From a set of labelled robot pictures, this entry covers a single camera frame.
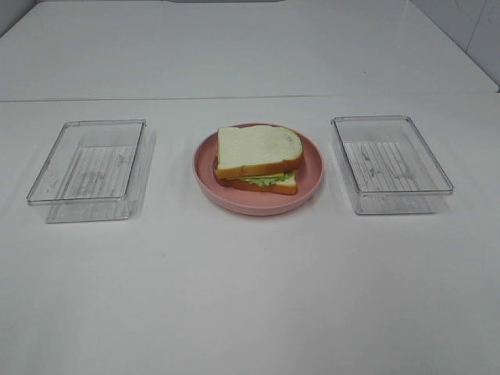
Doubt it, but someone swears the toast bread slice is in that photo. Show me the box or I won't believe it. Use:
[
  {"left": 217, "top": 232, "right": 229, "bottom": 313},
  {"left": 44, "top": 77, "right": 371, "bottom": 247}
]
[
  {"left": 215, "top": 124, "right": 304, "bottom": 179},
  {"left": 214, "top": 176, "right": 298, "bottom": 195}
]

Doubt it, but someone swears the green lettuce leaf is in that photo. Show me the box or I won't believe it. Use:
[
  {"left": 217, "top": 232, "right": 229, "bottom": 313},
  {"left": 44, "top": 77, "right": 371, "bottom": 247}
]
[{"left": 239, "top": 171, "right": 296, "bottom": 187}]

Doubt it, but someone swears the clear plastic right tray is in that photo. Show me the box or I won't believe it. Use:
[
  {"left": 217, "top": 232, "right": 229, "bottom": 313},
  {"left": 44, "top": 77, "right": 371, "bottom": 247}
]
[{"left": 331, "top": 116, "right": 454, "bottom": 215}]

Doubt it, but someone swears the clear plastic tray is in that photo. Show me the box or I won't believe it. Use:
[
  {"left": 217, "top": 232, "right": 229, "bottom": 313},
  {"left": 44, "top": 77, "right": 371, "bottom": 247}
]
[
  {"left": 331, "top": 116, "right": 454, "bottom": 215},
  {"left": 27, "top": 120, "right": 147, "bottom": 223}
]

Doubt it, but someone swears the brown bacon strip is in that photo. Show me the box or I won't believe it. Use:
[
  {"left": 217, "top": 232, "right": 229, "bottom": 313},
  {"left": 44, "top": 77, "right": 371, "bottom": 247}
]
[{"left": 212, "top": 153, "right": 219, "bottom": 175}]

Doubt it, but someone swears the clear plastic left tray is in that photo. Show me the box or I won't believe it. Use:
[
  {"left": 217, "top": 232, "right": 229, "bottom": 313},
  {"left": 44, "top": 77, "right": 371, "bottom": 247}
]
[{"left": 27, "top": 120, "right": 147, "bottom": 223}]

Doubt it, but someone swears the yellow cheese slice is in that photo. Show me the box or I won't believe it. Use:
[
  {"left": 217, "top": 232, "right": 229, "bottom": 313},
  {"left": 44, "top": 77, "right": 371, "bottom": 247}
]
[{"left": 226, "top": 172, "right": 286, "bottom": 180}]

